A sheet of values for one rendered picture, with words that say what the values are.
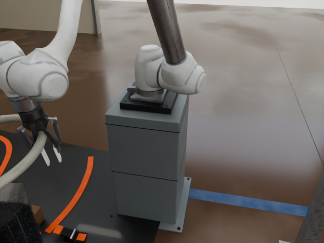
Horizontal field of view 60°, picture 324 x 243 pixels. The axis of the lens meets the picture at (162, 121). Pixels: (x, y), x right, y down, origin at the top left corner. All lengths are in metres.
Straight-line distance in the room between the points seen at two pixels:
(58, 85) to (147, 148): 0.88
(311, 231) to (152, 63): 1.18
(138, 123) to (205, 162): 1.07
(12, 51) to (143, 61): 0.70
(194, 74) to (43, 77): 0.76
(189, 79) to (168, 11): 0.34
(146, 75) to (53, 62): 0.73
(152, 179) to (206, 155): 0.89
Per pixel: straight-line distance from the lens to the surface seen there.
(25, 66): 0.81
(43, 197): 2.25
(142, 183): 1.73
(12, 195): 1.43
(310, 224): 1.68
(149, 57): 1.42
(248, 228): 2.02
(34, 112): 0.98
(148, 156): 1.57
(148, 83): 1.46
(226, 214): 2.05
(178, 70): 1.29
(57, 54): 0.82
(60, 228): 1.96
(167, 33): 1.18
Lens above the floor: 1.56
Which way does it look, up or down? 33 degrees down
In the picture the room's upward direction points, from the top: straight up
